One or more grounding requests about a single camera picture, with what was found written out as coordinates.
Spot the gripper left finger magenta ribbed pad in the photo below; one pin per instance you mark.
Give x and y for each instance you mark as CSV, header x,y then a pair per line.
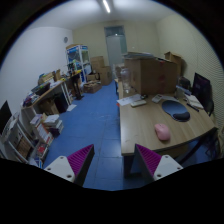
x,y
73,168

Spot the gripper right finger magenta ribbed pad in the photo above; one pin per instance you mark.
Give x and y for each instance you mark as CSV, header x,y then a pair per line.
x,y
153,166

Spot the pink computer mouse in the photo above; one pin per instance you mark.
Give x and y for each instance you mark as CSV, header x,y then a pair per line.
x,y
162,132

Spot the blue mouse pad, wrist rest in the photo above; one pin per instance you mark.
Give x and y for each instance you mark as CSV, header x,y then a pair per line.
x,y
176,110

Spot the black computer monitor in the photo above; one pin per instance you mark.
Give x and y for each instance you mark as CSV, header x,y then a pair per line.
x,y
201,89

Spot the wooden office desk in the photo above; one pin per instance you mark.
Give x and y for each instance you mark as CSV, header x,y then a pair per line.
x,y
150,126

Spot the stack of books on floor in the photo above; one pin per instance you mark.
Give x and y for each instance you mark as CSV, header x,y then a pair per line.
x,y
54,124

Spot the white bookshelf with books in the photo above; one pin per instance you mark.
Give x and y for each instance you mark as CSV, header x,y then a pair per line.
x,y
26,147

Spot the white remote control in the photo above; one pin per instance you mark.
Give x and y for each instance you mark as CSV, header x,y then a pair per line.
x,y
138,103

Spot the white paper sheet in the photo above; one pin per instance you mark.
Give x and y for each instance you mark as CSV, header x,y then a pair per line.
x,y
128,100

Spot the white calculator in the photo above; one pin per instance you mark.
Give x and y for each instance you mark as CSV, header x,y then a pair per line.
x,y
157,98

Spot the white side desk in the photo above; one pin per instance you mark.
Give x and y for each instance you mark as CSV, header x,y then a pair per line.
x,y
53,101

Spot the open notebook on desk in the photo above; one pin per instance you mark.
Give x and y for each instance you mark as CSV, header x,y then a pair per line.
x,y
193,101

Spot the low cardboard box on floor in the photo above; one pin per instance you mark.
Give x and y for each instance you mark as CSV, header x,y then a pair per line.
x,y
92,87

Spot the large cardboard box on desk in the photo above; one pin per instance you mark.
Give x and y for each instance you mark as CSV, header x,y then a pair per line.
x,y
152,76

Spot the black monitor at left edge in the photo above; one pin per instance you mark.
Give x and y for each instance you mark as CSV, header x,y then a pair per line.
x,y
5,115

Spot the clear plastic water jug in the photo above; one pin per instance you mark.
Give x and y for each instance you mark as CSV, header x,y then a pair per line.
x,y
126,81

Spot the stacked cardboard boxes by door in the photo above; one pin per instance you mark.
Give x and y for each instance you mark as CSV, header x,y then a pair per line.
x,y
104,71

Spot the open cardboard box right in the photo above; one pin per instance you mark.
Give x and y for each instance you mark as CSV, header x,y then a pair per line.
x,y
175,58

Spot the blue claw machine cabinet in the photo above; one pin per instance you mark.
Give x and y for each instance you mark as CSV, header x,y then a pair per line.
x,y
79,56

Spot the grey door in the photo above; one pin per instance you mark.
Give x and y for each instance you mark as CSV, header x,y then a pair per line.
x,y
116,44

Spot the ceiling light tube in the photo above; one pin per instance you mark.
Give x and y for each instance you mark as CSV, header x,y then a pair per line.
x,y
106,5

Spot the round wall clock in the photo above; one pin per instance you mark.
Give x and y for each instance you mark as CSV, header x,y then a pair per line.
x,y
65,39

